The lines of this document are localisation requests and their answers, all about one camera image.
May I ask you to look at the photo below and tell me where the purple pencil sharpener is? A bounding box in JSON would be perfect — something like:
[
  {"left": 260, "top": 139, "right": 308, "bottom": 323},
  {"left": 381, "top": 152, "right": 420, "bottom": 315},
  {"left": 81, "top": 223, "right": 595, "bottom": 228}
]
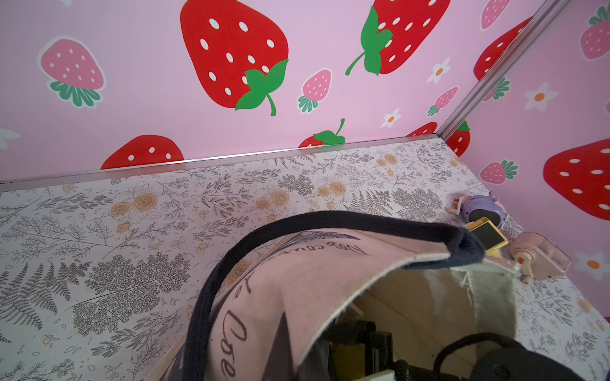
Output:
[{"left": 446, "top": 192, "right": 508, "bottom": 228}]

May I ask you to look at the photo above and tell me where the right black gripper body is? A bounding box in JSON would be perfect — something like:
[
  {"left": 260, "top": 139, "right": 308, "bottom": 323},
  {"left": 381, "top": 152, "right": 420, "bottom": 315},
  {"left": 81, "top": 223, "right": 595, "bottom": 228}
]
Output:
[{"left": 321, "top": 320, "right": 581, "bottom": 380}]

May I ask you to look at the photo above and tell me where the yellow pencil sharpener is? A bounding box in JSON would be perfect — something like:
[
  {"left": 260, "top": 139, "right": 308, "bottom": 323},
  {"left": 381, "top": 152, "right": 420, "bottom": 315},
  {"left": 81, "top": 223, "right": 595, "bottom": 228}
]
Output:
[{"left": 465, "top": 217, "right": 508, "bottom": 258}]

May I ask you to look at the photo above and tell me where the cream canvas tote bag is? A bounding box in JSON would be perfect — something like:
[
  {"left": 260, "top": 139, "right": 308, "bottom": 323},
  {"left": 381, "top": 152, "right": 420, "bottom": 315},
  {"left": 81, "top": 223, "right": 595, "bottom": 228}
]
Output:
[{"left": 148, "top": 211, "right": 518, "bottom": 380}]

